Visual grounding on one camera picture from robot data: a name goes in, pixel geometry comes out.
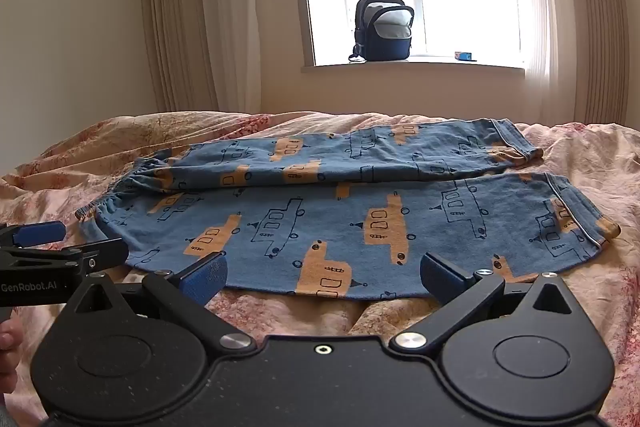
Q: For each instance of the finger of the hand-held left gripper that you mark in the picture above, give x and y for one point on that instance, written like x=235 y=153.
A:
x=102 y=253
x=40 y=233

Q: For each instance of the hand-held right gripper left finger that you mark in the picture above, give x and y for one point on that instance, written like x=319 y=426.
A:
x=206 y=279

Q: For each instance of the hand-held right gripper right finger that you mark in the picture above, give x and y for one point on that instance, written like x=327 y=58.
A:
x=440 y=278

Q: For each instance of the blue printed pants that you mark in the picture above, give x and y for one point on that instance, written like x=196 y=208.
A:
x=350 y=217

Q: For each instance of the person's left hand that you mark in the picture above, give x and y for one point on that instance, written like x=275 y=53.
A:
x=7 y=342

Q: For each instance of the pink floral blanket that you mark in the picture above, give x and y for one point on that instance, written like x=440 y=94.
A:
x=575 y=157

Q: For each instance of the white window sill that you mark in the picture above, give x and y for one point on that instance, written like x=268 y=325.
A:
x=410 y=68

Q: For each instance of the small blue box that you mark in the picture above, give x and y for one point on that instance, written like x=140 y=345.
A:
x=463 y=56

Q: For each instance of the dark blue backpack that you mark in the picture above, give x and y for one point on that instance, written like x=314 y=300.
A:
x=382 y=37

